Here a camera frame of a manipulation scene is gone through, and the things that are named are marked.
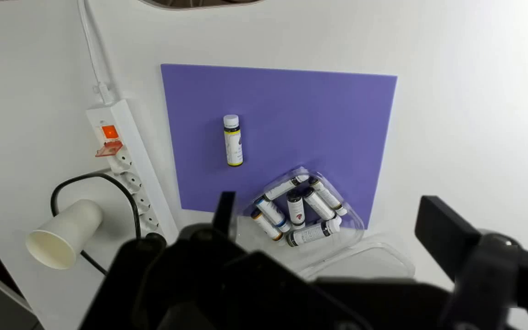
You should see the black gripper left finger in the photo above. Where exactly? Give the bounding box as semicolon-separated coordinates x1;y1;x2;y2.
213;190;236;236

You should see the purple paper mat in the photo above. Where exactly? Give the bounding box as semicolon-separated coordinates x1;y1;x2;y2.
161;64;396;218

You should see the white power strip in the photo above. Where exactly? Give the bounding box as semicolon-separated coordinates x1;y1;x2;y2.
86;100;180;242

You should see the white bottle in bowl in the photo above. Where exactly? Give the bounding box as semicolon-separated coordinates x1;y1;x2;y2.
286;220;341;247
288;194;306;229
310;177;348;216
264;174;310;201
249;209;282;240

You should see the black power cable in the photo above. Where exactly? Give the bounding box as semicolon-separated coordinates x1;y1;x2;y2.
49;170;143;276

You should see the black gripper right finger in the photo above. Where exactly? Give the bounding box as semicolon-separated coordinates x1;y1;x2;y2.
414;196;480;280

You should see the white paper cup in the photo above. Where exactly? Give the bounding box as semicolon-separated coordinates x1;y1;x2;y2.
26;199;103;269

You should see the white power strip cable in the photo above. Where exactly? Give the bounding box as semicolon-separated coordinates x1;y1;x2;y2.
75;0;119;106

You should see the small white bottle on mat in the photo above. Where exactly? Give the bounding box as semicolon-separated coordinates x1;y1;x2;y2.
222;113;244;166

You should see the clear plastic lid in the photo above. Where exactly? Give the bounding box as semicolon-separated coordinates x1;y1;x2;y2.
299;236;414;280

